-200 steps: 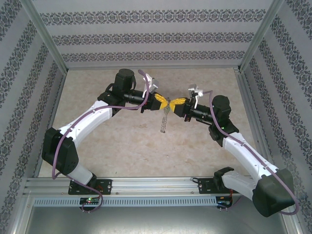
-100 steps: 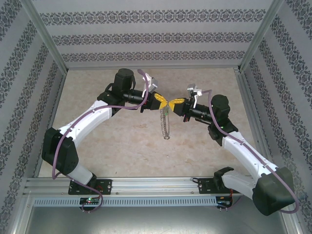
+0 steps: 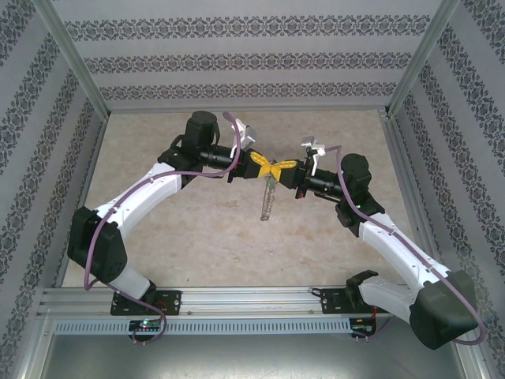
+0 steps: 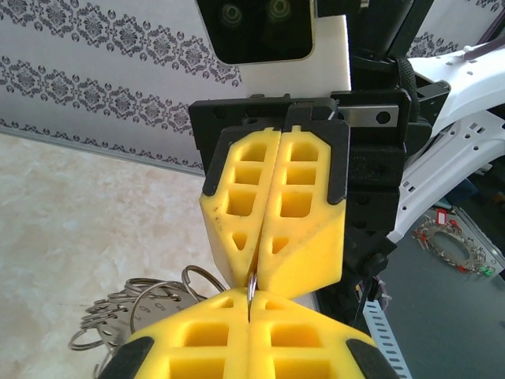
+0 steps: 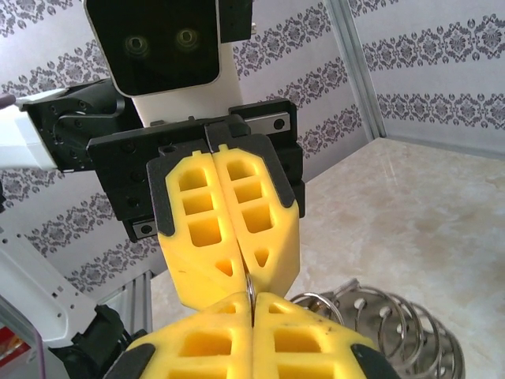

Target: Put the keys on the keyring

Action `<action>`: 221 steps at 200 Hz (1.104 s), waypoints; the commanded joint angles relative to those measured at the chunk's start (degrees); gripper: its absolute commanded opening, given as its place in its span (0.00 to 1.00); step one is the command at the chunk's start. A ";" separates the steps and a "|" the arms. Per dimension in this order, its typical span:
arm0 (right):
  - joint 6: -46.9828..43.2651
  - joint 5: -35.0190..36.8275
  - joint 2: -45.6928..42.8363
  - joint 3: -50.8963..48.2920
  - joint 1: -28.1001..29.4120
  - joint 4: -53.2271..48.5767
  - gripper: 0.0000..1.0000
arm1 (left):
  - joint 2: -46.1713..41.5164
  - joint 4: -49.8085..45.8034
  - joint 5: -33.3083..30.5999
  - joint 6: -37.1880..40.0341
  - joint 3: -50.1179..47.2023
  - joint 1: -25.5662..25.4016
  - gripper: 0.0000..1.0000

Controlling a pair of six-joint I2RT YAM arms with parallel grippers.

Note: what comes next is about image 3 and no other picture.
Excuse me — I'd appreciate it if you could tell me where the clear keyring loop with rings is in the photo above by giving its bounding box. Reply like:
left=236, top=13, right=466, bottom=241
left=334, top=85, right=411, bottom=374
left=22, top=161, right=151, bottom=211
left=258, top=157, right=282, bottom=222

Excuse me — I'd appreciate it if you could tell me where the right controller board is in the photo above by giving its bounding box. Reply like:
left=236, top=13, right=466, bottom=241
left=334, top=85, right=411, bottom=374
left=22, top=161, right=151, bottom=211
left=350, top=317, right=379, bottom=340

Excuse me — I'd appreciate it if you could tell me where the controller board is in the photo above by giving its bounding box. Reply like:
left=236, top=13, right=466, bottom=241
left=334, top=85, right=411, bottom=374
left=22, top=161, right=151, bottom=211
left=350, top=317, right=379, bottom=340
left=125, top=318, right=165, bottom=344

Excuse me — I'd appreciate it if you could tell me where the grey metal panel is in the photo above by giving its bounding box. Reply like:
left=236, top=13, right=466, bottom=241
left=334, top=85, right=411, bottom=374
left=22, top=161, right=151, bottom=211
left=39, top=333, right=474, bottom=379

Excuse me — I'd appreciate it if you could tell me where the left controller board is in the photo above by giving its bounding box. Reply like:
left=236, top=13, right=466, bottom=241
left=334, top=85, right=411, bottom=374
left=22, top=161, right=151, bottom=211
left=125, top=318, right=165, bottom=344

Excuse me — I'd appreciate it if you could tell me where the aluminium side rail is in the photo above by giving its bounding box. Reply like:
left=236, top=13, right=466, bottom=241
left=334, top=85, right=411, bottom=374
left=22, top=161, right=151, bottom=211
left=378, top=110, right=451, bottom=285

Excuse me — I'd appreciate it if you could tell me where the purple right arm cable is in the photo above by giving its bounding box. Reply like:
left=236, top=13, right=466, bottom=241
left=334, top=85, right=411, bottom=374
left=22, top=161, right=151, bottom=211
left=324, top=145, right=487, bottom=347

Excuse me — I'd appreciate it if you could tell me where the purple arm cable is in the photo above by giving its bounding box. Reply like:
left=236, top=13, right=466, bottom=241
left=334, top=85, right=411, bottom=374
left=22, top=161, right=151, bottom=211
left=324, top=145, right=487, bottom=347
left=84, top=111, right=245, bottom=347

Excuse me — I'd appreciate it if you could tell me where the aluminium mounting rail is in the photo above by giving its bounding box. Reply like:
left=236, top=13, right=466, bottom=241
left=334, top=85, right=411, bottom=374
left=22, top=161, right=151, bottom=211
left=37, top=286, right=473, bottom=317

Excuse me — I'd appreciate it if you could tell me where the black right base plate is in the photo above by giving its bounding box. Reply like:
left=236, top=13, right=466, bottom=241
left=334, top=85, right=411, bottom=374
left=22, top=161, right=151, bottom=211
left=321, top=289, right=394, bottom=316

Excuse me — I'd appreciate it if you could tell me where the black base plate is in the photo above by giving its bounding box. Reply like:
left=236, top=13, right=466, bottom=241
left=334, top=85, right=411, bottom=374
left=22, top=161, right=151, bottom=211
left=110, top=290, right=183, bottom=317
left=321, top=289, right=394, bottom=316

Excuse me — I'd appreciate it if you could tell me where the aluminium frame post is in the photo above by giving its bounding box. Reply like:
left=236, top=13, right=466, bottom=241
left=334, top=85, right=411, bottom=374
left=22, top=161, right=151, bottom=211
left=384, top=0, right=462, bottom=118
left=31, top=0, right=110, bottom=119

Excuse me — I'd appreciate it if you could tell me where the slotted grey cable duct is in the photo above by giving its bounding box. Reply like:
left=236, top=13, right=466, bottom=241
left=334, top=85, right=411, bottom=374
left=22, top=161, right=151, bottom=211
left=53, top=318, right=352, bottom=336

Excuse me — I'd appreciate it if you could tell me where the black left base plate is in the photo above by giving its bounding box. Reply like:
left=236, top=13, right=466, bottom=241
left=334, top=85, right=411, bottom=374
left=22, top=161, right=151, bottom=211
left=110, top=290, right=183, bottom=317

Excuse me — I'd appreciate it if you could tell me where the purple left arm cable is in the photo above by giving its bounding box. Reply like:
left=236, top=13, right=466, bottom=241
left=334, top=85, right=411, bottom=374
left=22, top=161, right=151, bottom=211
left=84, top=111, right=245, bottom=347

